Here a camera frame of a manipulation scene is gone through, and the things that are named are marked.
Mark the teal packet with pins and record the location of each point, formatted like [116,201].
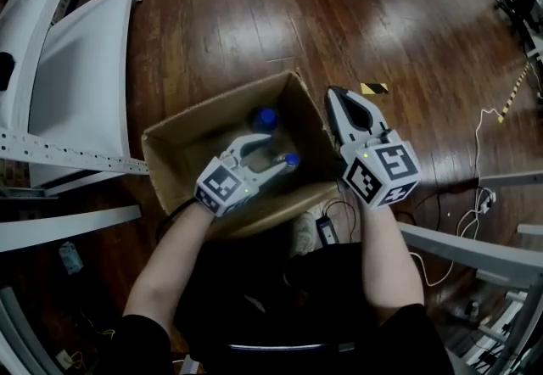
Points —
[71,258]

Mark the grey metal beam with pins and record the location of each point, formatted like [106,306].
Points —
[63,225]

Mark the yellow black striped strip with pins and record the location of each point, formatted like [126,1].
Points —
[514,91]

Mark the grey metal frame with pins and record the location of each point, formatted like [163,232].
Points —
[466,250]

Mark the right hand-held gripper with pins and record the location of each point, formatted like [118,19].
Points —
[394,163]

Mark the person's right forearm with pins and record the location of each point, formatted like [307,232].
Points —
[388,263]

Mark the small black device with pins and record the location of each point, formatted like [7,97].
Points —
[5,72]

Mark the person's white shoe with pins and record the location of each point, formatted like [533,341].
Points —
[303,233]

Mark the person's black clothing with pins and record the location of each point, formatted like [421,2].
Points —
[275,301]

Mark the person's left forearm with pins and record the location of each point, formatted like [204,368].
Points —
[169,271]

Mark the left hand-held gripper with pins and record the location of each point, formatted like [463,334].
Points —
[222,186]

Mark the yellow black tape patch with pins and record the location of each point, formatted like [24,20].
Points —
[374,88]

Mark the brown cardboard box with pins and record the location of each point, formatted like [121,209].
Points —
[203,127]

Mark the white metal shelf rack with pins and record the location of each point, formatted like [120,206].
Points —
[80,68]

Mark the black power adapter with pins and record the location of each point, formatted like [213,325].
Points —
[326,231]

